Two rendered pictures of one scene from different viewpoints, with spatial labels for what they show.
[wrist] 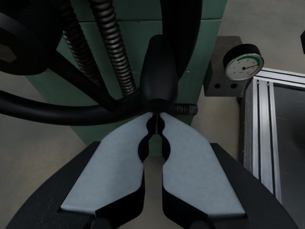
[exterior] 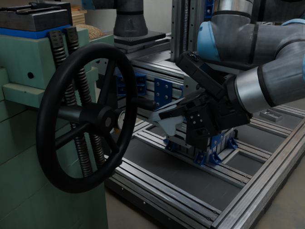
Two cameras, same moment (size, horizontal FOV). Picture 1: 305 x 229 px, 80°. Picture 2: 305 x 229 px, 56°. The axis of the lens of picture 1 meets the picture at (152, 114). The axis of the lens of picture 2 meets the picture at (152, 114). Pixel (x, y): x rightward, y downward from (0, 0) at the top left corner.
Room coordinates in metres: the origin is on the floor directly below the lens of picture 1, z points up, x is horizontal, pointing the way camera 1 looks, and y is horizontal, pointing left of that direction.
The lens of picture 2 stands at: (-0.14, 0.52, 1.07)
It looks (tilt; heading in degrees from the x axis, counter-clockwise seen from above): 27 degrees down; 292
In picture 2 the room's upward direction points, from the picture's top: straight up
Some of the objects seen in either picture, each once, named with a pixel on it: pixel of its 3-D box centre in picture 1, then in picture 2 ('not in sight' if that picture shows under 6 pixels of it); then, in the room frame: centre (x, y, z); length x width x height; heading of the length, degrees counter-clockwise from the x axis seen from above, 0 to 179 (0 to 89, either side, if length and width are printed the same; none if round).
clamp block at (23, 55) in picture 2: not in sight; (43, 53); (0.28, 0.06, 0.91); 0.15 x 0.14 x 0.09; 85
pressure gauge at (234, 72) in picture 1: (239, 65); (119, 121); (0.25, -0.17, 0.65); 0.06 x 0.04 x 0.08; 85
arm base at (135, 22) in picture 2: not in sight; (130, 22); (0.43, -0.64, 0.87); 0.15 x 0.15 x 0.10
